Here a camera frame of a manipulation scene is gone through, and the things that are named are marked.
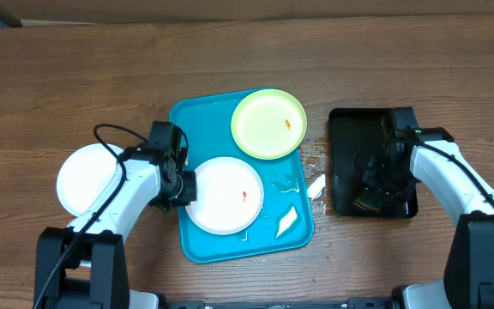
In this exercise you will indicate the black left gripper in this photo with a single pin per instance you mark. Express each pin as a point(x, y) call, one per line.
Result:
point(190, 192)

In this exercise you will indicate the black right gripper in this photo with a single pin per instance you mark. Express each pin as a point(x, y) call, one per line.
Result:
point(378, 179)

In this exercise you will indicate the green yellow sponge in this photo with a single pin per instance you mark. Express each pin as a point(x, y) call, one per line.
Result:
point(369, 199)

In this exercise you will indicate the pink plate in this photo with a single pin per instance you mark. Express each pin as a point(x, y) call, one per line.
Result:
point(229, 196)

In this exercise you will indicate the white plate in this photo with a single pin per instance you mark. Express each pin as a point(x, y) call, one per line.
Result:
point(83, 176)

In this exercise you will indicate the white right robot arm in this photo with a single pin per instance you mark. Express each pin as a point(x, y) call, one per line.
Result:
point(468, 279)

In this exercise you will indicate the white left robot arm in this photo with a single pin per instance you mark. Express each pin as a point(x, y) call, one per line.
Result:
point(83, 265)

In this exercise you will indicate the black water tray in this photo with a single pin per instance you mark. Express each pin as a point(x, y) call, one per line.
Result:
point(350, 131)

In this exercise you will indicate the teal plastic tray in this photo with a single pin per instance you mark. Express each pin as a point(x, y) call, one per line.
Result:
point(285, 221)

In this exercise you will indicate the yellow plate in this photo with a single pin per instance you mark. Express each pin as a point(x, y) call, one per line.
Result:
point(268, 124)

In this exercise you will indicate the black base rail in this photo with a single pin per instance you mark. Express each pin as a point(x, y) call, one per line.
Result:
point(351, 303)

